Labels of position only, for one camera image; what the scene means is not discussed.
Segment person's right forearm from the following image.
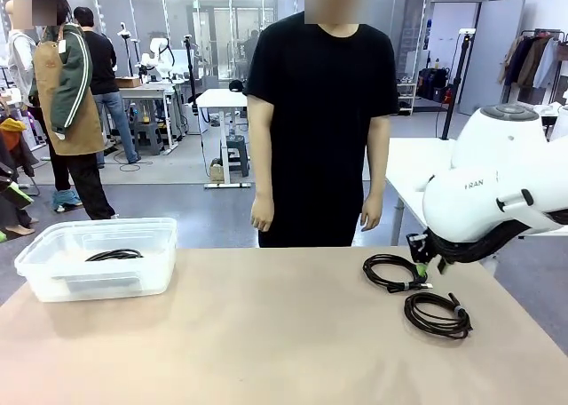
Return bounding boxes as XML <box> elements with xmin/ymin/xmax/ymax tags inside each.
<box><xmin>251</xmin><ymin>149</ymin><xmax>273</xmax><ymax>201</ymax></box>

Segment person in black t-shirt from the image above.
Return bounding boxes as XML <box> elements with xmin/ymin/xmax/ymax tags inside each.
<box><xmin>242</xmin><ymin>0</ymin><xmax>400</xmax><ymax>249</ymax></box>

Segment black braided USB cable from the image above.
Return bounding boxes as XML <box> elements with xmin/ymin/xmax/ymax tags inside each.
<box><xmin>362</xmin><ymin>253</ymin><xmax>434</xmax><ymax>295</ymax></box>

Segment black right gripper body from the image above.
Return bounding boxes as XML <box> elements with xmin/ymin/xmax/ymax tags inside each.
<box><xmin>407</xmin><ymin>231</ymin><xmax>440</xmax><ymax>264</ymax></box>

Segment white shoe rack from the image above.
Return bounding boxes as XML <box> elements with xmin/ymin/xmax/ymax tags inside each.
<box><xmin>394</xmin><ymin>81</ymin><xmax>417</xmax><ymax>115</ymax></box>

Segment person's left forearm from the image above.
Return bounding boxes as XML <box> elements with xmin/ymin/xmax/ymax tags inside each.
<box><xmin>363</xmin><ymin>154</ymin><xmax>391</xmax><ymax>201</ymax></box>

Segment small white desk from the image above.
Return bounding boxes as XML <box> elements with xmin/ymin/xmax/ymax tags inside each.
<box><xmin>196</xmin><ymin>88</ymin><xmax>250</xmax><ymax>188</ymax></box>

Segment black bags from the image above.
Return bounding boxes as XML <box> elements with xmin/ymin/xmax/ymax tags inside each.
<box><xmin>418</xmin><ymin>66</ymin><xmax>450</xmax><ymax>103</ymax></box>

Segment thick black coiled cable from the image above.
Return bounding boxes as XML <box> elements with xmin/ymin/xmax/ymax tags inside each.
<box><xmin>84</xmin><ymin>250</ymin><xmax>134</xmax><ymax>263</ymax></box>

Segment thin black cable grey tie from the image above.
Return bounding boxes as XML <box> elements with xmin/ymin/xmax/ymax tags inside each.
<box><xmin>403</xmin><ymin>291</ymin><xmax>474</xmax><ymax>340</ymax></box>

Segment person's right hand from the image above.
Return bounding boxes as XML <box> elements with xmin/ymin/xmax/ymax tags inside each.
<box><xmin>249</xmin><ymin>197</ymin><xmax>274</xmax><ymax>233</ymax></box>

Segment white workbench desk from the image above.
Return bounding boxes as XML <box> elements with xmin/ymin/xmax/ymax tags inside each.
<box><xmin>119</xmin><ymin>83</ymin><xmax>181</xmax><ymax>153</ymax></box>

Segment grey partition panel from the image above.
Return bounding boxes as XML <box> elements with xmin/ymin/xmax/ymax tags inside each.
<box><xmin>457</xmin><ymin>0</ymin><xmax>525</xmax><ymax>118</ymax></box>

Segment man in black shirt jeans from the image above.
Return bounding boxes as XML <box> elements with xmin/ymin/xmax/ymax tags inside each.
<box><xmin>73</xmin><ymin>6</ymin><xmax>142</xmax><ymax>165</ymax></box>

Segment person's left hand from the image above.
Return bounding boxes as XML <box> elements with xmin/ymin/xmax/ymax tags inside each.
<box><xmin>359</xmin><ymin>197</ymin><xmax>383</xmax><ymax>233</ymax></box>

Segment black corrugated arm cable conduit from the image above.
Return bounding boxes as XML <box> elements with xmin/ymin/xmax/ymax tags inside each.
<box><xmin>428</xmin><ymin>212</ymin><xmax>568</xmax><ymax>265</ymax></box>

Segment grey plastic step stool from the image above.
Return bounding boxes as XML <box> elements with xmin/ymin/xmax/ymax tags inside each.
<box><xmin>220</xmin><ymin>134</ymin><xmax>250</xmax><ymax>179</ymax></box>
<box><xmin>132</xmin><ymin>121</ymin><xmax>166</xmax><ymax>156</ymax></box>

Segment black tripod pole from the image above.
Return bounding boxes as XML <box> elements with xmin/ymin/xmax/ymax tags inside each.
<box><xmin>440</xmin><ymin>28</ymin><xmax>477</xmax><ymax>141</ymax></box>

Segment clothes rack with coats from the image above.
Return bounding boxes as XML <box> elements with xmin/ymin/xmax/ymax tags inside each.
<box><xmin>497</xmin><ymin>28</ymin><xmax>568</xmax><ymax>91</ymax></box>

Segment clear plastic storage bin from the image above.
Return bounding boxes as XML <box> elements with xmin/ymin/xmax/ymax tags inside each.
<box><xmin>13</xmin><ymin>217</ymin><xmax>179</xmax><ymax>303</ymax></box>

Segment woman in brown apron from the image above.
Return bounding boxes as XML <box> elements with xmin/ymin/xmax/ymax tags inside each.
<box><xmin>28</xmin><ymin>0</ymin><xmax>119</xmax><ymax>222</ymax></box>

